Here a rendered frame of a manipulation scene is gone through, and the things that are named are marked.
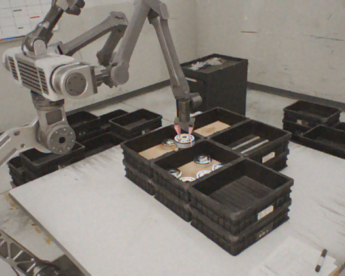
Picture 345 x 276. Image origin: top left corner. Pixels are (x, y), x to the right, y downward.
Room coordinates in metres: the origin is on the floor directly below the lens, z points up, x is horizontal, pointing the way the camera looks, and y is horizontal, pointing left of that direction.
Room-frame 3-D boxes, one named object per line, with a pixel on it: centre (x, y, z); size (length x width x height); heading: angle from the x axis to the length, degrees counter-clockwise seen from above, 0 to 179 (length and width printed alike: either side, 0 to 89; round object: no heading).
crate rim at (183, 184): (1.67, -0.13, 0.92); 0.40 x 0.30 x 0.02; 127
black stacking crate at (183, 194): (1.67, -0.13, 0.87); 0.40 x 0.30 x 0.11; 127
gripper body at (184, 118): (1.72, -0.07, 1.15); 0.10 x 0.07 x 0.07; 79
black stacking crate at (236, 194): (1.43, -0.31, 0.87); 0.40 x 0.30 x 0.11; 127
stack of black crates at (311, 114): (3.03, -1.25, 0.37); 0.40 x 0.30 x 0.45; 41
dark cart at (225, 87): (3.65, -0.45, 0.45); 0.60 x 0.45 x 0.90; 131
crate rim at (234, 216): (1.43, -0.31, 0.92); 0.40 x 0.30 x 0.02; 127
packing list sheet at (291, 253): (1.13, -0.47, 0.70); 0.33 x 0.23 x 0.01; 131
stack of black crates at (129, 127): (3.07, 0.30, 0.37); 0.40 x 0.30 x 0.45; 131
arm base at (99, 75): (1.49, 0.29, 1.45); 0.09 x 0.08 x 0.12; 41
